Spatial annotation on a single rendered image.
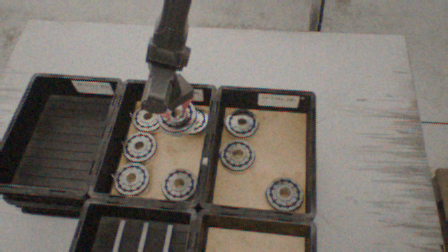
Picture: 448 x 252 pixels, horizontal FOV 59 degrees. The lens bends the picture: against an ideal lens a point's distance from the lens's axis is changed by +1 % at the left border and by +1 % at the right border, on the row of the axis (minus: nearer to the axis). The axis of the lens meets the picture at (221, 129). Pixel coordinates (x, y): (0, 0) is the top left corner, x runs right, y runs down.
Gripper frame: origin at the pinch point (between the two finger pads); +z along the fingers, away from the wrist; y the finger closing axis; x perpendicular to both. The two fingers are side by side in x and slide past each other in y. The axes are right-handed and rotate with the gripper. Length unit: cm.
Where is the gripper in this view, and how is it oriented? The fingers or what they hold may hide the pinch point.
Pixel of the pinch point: (175, 111)
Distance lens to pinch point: 101.8
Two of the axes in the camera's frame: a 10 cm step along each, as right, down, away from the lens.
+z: 0.6, 4.9, 8.7
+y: 8.0, -5.5, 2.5
